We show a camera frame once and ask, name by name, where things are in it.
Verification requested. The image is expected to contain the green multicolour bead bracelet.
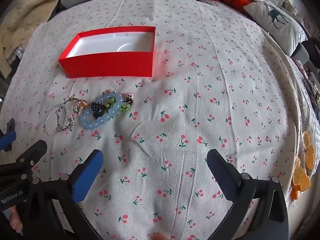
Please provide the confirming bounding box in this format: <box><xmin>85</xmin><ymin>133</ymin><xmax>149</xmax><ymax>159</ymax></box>
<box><xmin>56</xmin><ymin>102</ymin><xmax>79</xmax><ymax>132</ymax></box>

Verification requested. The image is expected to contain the clear crystal bead bracelet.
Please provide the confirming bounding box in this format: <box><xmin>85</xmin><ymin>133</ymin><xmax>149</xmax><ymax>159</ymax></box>
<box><xmin>43</xmin><ymin>103</ymin><xmax>69</xmax><ymax>137</ymax></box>

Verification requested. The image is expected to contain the light blue bead bracelet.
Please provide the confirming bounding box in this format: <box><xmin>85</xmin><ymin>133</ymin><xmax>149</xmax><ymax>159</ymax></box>
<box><xmin>80</xmin><ymin>91</ymin><xmax>124</xmax><ymax>130</ymax></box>

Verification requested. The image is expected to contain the gold ring cluster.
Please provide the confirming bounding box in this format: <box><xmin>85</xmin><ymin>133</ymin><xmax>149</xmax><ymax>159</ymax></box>
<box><xmin>69</xmin><ymin>94</ymin><xmax>89</xmax><ymax>113</ymax></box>

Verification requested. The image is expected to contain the green bead black cord bracelet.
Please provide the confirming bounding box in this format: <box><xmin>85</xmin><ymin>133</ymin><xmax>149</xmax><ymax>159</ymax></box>
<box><xmin>103</xmin><ymin>94</ymin><xmax>134</xmax><ymax>113</ymax></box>

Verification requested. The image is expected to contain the red jewelry box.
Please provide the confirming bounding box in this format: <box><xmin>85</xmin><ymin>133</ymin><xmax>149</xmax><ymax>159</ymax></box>
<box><xmin>58</xmin><ymin>25</ymin><xmax>156</xmax><ymax>79</ymax></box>

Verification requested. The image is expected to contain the person's left hand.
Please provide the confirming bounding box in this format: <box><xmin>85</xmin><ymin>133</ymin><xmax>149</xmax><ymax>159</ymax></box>
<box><xmin>10</xmin><ymin>206</ymin><xmax>23</xmax><ymax>233</ymax></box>

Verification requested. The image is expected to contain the orange yellow floor object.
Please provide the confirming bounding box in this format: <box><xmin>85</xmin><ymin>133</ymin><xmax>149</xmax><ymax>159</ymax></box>
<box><xmin>290</xmin><ymin>131</ymin><xmax>316</xmax><ymax>200</ymax></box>

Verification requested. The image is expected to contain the beige fleece blanket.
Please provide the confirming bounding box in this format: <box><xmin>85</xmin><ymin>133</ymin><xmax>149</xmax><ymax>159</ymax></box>
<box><xmin>1</xmin><ymin>0</ymin><xmax>59</xmax><ymax>78</ymax></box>

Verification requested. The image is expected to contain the deer print pillow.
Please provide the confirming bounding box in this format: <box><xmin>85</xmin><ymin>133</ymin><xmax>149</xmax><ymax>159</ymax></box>
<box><xmin>244</xmin><ymin>1</ymin><xmax>307</xmax><ymax>56</ymax></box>

